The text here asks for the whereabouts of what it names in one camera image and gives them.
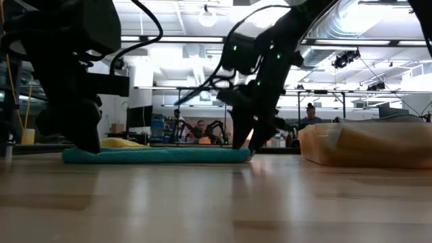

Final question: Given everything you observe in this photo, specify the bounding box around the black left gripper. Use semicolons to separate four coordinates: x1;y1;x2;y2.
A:
33;55;103;155

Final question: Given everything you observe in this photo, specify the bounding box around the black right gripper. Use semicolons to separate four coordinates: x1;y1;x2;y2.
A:
215;30;304;153

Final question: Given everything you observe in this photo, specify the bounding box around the yellow microfiber towel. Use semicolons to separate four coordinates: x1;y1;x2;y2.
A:
99;137;149;149

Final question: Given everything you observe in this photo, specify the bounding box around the orange translucent plastic tray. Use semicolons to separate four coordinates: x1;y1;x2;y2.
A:
298;121;432;169

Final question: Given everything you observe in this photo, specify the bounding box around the blue microfiber towel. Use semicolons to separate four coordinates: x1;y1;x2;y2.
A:
61;146;252;165

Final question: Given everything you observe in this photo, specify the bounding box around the black office chair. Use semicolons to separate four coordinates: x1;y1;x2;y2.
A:
289;125;303;149

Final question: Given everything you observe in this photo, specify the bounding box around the person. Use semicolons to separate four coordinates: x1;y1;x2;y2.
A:
298;102;324;131
171;108;186;136
194;119;209;141

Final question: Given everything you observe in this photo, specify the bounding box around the yellow plastic cup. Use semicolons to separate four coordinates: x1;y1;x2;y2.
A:
21;128;36;145

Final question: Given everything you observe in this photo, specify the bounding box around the black computer monitor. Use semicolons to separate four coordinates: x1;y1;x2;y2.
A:
126;105;154;129
377;102;410;119

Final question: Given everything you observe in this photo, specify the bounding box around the dark glass partition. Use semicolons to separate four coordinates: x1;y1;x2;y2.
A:
0;55;50;144

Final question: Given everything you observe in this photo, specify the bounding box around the white bottle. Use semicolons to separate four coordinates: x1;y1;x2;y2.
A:
4;134;15;162

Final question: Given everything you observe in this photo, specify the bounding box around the round ceiling lamp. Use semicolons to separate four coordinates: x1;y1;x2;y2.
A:
198;5;217;28

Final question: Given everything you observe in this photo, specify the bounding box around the black overhead rig beam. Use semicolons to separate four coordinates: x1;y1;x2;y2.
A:
120;35;428;47

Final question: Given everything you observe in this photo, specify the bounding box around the black metal table frame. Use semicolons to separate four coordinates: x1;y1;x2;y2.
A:
175;86;227;126
296;89;347;122

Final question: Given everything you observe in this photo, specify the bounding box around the yellow hanging cord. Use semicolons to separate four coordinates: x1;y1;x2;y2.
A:
24;76;34;130
5;53;25;131

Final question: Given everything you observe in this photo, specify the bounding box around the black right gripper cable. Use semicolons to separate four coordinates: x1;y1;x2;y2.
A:
173;4;292;106

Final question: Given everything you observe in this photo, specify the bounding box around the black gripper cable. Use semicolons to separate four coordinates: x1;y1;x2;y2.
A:
173;4;292;106
109;0;165;76

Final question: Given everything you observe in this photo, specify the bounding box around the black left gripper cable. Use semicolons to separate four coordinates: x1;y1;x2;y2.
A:
109;0;165;76

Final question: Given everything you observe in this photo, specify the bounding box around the silver ventilation duct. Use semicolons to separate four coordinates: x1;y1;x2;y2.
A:
298;0;375;70

